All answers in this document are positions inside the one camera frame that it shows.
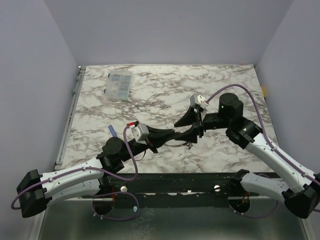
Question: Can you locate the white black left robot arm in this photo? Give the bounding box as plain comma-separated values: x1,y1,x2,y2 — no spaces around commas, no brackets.
10,123,176,218

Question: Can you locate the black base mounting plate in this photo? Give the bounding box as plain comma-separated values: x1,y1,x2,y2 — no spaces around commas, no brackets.
97,172,245,208

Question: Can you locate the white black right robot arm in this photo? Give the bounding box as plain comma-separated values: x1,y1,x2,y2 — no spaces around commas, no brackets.
174,93,320,219

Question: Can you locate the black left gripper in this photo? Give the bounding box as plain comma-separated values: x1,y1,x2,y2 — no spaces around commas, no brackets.
121,125,175,163

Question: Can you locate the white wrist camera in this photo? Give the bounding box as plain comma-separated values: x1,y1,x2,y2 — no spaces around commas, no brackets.
189,94,209,111
131,123,150,144

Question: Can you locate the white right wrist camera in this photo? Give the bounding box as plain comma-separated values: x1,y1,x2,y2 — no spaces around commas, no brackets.
189,94,209,111

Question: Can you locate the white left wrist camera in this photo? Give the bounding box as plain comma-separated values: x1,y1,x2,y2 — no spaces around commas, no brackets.
131,123,150,144

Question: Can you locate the clear plastic organizer box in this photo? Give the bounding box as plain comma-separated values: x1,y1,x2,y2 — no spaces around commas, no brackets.
103,70,133,101

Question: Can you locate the blue handled screwdriver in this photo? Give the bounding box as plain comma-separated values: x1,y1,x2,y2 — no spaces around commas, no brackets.
108,124,117,137

